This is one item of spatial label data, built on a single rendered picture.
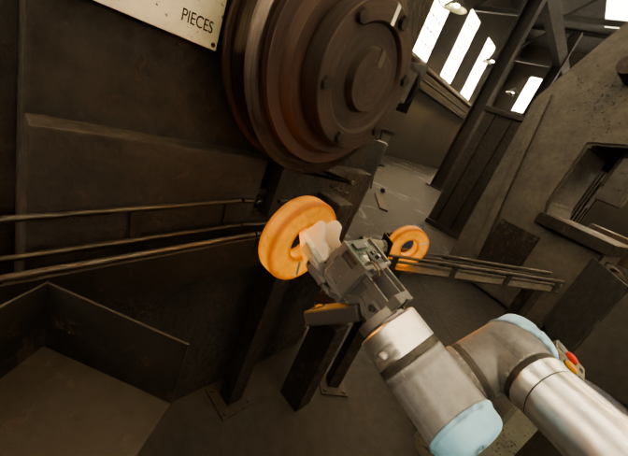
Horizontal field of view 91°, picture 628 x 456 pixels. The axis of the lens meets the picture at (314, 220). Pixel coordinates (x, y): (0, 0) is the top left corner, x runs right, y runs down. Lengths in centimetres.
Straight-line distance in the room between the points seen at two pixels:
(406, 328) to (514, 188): 295
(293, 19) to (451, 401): 60
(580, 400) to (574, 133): 288
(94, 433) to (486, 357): 53
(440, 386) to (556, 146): 298
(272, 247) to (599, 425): 44
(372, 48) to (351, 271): 43
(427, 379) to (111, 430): 39
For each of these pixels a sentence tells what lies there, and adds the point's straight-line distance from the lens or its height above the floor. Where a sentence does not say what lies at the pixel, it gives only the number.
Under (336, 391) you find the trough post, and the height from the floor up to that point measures 1.
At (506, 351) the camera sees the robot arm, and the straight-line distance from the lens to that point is 56.
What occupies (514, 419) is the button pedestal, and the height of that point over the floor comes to 36.
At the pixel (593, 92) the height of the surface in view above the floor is 183.
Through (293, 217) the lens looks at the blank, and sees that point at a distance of 48.
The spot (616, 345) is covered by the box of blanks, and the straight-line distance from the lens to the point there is 263.
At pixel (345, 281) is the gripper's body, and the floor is 84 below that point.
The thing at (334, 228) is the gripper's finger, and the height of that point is 87.
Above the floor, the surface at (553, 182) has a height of 113.
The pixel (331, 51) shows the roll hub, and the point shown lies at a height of 113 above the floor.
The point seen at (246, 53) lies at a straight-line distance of 59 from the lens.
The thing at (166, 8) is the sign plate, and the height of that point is 109.
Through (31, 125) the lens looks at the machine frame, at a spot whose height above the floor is 87.
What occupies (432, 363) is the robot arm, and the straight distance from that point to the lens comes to 43.
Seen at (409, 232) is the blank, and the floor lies 76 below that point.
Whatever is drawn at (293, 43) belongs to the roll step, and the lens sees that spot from 60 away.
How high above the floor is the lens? 105
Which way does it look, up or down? 20 degrees down
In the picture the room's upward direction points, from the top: 22 degrees clockwise
